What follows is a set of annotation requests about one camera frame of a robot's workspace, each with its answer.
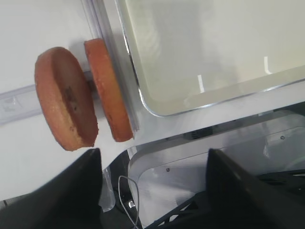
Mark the inner left bread slice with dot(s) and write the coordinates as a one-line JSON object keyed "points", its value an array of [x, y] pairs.
{"points": [[108, 89]]}

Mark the clear left bread holder rail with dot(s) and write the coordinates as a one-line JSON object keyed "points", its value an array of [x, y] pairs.
{"points": [[19, 104]]}

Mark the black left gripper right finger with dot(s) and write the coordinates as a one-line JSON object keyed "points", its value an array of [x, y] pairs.
{"points": [[241, 201]]}

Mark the outer left bread slice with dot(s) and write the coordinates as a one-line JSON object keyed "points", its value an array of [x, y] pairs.
{"points": [[65, 99]]}

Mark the white metal tray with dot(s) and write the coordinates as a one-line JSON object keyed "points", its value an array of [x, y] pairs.
{"points": [[191, 54]]}

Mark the bread slice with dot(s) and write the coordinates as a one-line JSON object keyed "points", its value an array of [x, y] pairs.
{"points": [[108, 89], [65, 99]]}

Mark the long clear left strip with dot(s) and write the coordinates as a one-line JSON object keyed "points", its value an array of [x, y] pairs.
{"points": [[100, 27]]}

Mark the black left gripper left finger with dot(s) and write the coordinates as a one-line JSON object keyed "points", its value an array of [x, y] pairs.
{"points": [[69, 201]]}

